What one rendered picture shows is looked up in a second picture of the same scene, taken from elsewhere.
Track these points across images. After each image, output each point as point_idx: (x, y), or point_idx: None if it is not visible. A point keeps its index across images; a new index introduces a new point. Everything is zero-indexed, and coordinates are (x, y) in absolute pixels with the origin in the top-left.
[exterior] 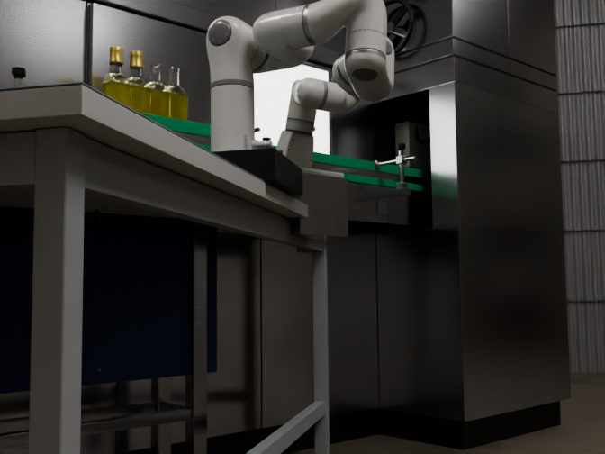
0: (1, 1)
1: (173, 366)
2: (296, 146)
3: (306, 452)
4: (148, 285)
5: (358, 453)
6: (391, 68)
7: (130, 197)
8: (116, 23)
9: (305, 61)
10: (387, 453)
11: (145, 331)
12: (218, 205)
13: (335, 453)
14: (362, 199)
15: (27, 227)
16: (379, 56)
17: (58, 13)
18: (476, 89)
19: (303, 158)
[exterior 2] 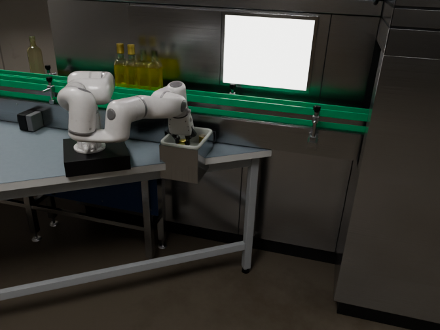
0: (89, 13)
1: (135, 207)
2: (173, 123)
3: (268, 255)
4: None
5: (284, 273)
6: (113, 129)
7: None
8: (141, 16)
9: (289, 15)
10: (295, 283)
11: (120, 190)
12: (29, 189)
13: (275, 265)
14: (291, 137)
15: None
16: (73, 135)
17: (115, 14)
18: (423, 59)
19: (181, 129)
